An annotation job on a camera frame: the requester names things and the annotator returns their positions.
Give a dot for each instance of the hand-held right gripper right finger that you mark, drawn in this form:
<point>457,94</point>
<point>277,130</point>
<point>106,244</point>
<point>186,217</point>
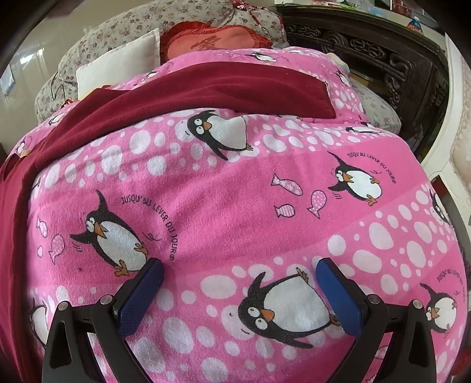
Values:
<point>338,294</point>

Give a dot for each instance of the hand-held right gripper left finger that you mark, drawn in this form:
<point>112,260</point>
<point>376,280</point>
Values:
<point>141,294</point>

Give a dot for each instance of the dark red knit garment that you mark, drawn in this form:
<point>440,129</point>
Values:
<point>110,110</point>

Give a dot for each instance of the pink penguin print blanket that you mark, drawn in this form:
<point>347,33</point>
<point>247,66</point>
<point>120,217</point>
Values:
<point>220,206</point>

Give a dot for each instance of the white upholstered chair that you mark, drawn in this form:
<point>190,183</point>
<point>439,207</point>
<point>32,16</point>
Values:
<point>460,147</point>

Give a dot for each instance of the white pillow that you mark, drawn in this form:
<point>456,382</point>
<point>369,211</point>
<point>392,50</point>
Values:
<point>117,62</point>

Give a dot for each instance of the dark carved wooden cabinet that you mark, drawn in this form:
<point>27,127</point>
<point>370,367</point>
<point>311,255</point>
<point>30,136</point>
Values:
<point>368,48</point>

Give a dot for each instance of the red ruffled cushion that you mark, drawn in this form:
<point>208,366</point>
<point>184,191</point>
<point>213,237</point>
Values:
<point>206,40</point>

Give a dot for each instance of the floral sofa cover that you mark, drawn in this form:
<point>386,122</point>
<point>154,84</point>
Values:
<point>110,29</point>

